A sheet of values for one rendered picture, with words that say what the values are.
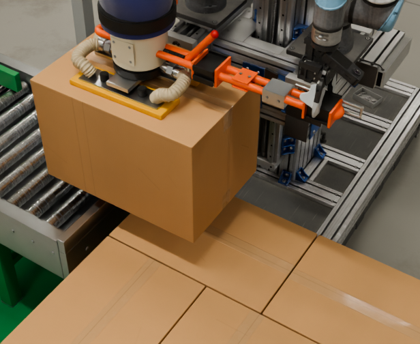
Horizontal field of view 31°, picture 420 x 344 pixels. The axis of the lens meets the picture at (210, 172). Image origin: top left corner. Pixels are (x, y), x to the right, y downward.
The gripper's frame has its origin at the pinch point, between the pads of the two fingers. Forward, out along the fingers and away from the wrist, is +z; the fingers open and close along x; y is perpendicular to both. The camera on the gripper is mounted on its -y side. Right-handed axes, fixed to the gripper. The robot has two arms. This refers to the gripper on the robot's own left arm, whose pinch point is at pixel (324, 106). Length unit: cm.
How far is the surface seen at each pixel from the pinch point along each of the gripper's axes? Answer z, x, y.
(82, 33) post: 43, -47, 124
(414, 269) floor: 120, -69, -25
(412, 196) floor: 119, -110, -9
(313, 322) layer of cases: 66, 17, -13
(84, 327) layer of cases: 66, 56, 46
